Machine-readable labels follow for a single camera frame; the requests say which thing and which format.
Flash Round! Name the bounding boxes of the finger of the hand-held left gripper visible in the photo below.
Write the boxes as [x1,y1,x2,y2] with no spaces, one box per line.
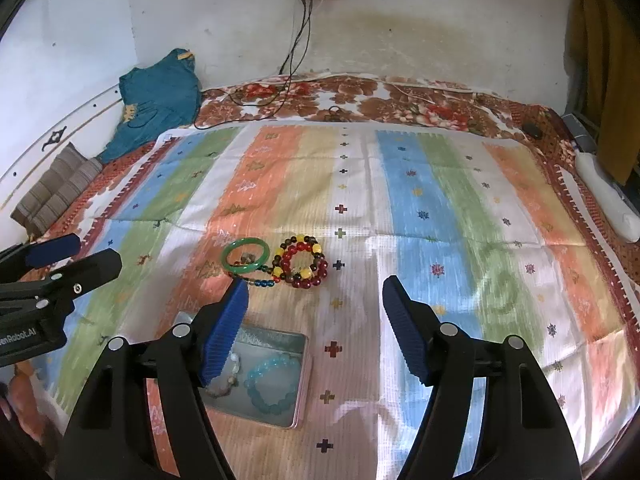
[30,249,124,307]
[0,233,82,281]

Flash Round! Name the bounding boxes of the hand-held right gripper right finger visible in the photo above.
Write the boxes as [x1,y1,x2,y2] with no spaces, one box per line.
[381,275,583,480]

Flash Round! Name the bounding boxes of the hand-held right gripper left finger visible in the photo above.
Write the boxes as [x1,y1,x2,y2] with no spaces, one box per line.
[59,277,251,480]

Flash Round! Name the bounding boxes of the pale stone beaded bracelet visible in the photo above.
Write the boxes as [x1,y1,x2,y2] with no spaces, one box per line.
[206,352,243,397]

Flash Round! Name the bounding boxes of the blue and dark beaded bracelet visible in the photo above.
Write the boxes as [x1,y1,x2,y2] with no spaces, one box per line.
[227,269,277,290]

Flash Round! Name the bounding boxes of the green jade bangle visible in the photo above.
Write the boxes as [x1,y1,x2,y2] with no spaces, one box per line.
[221,240,271,276]

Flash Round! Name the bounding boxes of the light blue beaded bracelet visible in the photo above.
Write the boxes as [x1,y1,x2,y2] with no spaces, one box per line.
[244,353,299,416]

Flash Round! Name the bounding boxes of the metal tin box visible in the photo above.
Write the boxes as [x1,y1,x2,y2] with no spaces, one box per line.
[172,311,309,430]

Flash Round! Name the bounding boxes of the dark red beaded bracelet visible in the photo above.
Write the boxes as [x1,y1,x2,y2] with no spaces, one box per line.
[281,245,329,291]

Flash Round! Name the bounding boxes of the yellow and dark beaded bracelet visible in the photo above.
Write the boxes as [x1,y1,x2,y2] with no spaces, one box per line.
[271,233,322,282]

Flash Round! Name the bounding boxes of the brown striped pillow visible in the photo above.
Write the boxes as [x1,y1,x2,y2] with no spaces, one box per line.
[10,142,104,237]

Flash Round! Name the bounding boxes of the colourful striped cloth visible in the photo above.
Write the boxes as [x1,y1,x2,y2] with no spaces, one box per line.
[50,122,627,480]

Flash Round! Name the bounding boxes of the white bed headboard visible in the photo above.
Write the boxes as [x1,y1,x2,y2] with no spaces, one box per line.
[0,84,127,213]

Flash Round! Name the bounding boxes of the teal garment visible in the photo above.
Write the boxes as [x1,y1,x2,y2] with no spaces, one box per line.
[99,48,202,164]

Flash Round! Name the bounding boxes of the brown floral bedsheet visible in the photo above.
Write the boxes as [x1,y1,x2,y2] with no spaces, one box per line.
[0,74,640,461]

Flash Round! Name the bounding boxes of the white bolster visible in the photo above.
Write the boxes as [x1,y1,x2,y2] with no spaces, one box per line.
[573,152,640,244]

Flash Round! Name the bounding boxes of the grey box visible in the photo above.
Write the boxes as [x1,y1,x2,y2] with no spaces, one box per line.
[561,114,597,155]

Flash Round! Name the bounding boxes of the yellow hanging cloth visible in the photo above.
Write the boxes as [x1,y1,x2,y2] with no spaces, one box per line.
[564,0,640,186]

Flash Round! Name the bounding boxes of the white cable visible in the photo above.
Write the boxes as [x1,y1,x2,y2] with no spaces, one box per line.
[384,81,482,100]

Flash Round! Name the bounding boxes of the black power cable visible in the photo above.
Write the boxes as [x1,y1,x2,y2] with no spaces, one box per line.
[200,0,322,122]

